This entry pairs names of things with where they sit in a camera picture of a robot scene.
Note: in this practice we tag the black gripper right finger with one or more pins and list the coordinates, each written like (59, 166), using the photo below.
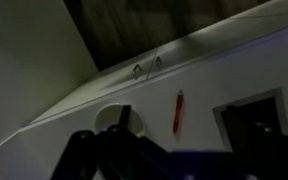
(259, 142)

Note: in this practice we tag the left metal cabinet handle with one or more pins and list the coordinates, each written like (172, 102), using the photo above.
(136, 72)

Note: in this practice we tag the red pen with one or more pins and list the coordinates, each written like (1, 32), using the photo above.
(179, 104)

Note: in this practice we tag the metal cabinet handle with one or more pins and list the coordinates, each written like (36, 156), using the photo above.
(158, 62)
(136, 72)

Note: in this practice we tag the right metal cabinet handle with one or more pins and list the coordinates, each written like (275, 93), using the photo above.
(158, 62)

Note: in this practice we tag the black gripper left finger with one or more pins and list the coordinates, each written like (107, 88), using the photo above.
(117, 153)

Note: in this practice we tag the white cabinet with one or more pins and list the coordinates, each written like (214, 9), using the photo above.
(225, 35)

